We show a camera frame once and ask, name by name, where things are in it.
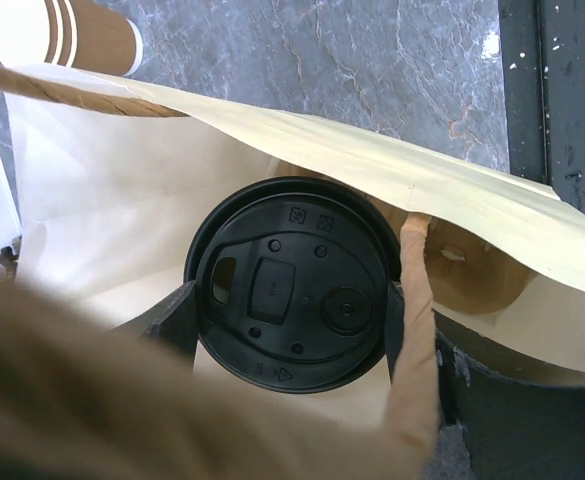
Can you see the brown paper bag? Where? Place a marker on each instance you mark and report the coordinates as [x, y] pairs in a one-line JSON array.
[[116, 176]]

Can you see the black plastic cup lid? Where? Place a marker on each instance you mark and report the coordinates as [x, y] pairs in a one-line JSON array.
[[296, 285]]

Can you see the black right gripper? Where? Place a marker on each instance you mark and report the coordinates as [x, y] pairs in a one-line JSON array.
[[10, 254]]

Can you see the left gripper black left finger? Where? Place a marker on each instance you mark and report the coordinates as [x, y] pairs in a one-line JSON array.
[[172, 321]]

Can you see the stack of paper cups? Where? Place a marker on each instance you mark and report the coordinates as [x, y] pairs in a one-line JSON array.
[[77, 34]]

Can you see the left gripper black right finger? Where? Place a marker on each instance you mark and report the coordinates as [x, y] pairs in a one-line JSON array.
[[520, 418]]

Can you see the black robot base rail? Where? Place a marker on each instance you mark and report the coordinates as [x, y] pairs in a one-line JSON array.
[[543, 56]]

